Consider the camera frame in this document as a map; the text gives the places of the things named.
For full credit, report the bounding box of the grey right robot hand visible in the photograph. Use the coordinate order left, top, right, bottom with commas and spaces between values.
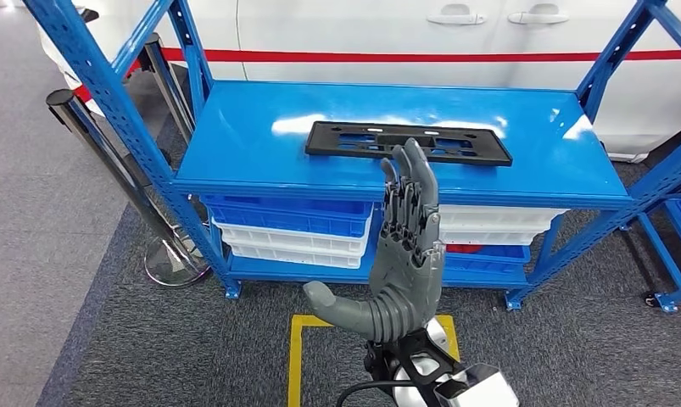
303, 137, 447, 343

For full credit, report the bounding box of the black plastic plate bracket part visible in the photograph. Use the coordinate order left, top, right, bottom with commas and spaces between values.
304, 120, 514, 167

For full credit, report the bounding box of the blue metal shelf rack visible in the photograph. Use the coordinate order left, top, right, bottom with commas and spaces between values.
22, 0, 681, 313

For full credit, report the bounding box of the white plastic crate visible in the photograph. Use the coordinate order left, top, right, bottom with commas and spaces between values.
438, 227, 549, 247
213, 215, 372, 259
438, 204, 569, 231
227, 244, 364, 270

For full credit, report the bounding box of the long red barrier belt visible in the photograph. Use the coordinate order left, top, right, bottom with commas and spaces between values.
159, 47, 681, 64

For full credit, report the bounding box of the white car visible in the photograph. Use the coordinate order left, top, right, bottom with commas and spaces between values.
36, 0, 681, 164

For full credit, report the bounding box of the blue wheeled metal rack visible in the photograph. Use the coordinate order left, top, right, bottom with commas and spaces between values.
617, 179, 681, 313

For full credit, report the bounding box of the short red barrier belt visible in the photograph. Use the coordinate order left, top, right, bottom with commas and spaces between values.
73, 59, 142, 104

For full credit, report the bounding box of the black cable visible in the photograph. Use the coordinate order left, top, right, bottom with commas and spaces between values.
335, 381, 426, 407

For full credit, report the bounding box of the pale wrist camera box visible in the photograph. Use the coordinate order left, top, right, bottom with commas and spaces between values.
433, 364, 520, 407

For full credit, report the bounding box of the chrome stanchion post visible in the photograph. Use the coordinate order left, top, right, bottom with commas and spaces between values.
46, 88, 212, 287
137, 32, 196, 144

